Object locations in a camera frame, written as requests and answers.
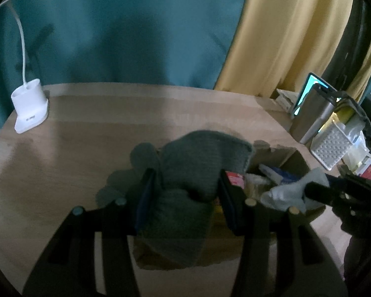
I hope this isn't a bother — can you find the person's right forearm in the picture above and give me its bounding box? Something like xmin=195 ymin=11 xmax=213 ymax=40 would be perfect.
xmin=343 ymin=233 xmax=371 ymax=288

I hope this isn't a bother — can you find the white plastic basket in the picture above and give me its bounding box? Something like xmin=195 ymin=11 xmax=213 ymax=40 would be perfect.
xmin=311 ymin=121 xmax=370 ymax=171

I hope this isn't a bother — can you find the red packet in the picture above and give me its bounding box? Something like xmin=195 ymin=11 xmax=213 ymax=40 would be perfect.
xmin=227 ymin=172 xmax=246 ymax=189

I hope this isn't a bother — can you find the teal curtain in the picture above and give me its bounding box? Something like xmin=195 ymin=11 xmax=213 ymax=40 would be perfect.
xmin=0 ymin=0 xmax=251 ymax=130

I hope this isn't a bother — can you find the small white box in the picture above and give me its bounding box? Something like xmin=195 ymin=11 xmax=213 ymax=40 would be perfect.
xmin=276 ymin=88 xmax=299 ymax=112

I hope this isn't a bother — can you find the dark green knit hat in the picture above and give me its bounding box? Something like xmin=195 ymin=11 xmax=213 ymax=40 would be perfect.
xmin=96 ymin=130 xmax=255 ymax=268

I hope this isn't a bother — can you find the lit tablet screen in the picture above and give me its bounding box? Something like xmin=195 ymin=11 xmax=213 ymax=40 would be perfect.
xmin=292 ymin=73 xmax=337 ymax=120

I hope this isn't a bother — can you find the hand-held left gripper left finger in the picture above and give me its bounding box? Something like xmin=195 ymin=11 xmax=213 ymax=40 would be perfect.
xmin=22 ymin=168 xmax=157 ymax=297

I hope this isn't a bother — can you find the brown cardboard box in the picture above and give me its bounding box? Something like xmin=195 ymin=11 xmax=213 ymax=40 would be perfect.
xmin=133 ymin=141 xmax=326 ymax=270

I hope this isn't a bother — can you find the yellow curtain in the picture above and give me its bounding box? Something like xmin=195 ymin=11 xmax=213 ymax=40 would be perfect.
xmin=215 ymin=0 xmax=371 ymax=99

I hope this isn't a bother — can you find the steel tumbler with black lid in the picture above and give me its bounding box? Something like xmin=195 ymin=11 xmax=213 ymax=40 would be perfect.
xmin=292 ymin=83 xmax=339 ymax=144

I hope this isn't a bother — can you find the white sock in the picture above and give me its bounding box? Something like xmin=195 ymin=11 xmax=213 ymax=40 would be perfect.
xmin=261 ymin=167 xmax=330 ymax=211

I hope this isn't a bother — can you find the blue booklet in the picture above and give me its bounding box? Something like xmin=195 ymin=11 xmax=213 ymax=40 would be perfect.
xmin=260 ymin=164 xmax=301 ymax=184

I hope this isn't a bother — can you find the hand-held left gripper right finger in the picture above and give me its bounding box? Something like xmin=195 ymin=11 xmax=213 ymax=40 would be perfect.
xmin=219 ymin=170 xmax=348 ymax=297

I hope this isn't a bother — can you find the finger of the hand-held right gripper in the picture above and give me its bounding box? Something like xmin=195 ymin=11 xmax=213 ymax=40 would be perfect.
xmin=326 ymin=173 xmax=371 ymax=193
xmin=304 ymin=182 xmax=344 ymax=207

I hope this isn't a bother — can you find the clear bag of cotton swabs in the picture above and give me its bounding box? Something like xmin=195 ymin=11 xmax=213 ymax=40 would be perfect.
xmin=244 ymin=173 xmax=273 ymax=199

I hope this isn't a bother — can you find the white desk lamp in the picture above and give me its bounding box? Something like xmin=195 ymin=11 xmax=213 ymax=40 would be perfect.
xmin=0 ymin=0 xmax=49 ymax=134

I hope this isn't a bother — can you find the grey handled yellow bottle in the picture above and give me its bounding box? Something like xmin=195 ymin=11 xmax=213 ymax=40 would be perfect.
xmin=334 ymin=91 xmax=371 ymax=137

